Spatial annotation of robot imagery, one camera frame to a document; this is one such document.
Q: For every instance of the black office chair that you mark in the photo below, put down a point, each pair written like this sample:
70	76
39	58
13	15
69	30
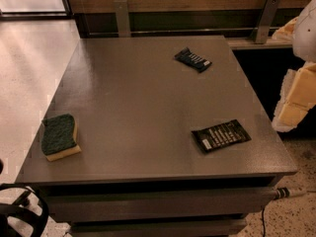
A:
18	209

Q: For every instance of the right metal wall bracket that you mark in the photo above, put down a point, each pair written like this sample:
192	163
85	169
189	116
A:
260	33

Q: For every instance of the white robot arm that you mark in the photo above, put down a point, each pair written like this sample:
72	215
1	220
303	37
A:
304	35

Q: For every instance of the green and yellow sponge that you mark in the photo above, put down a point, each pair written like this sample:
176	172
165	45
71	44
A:
59	138

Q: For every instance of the metal wall bracket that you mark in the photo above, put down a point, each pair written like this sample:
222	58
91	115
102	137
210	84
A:
122	17
260	33

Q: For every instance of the left metal wall bracket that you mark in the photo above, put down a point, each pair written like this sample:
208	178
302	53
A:
122	17

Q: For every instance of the dark rxbar blueberry wrapper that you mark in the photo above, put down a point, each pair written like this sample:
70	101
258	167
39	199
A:
192	60

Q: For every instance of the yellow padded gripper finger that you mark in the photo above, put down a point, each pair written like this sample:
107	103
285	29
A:
297	97
285	33

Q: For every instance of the black snack bar wrapper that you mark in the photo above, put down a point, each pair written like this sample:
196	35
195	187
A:
220	136

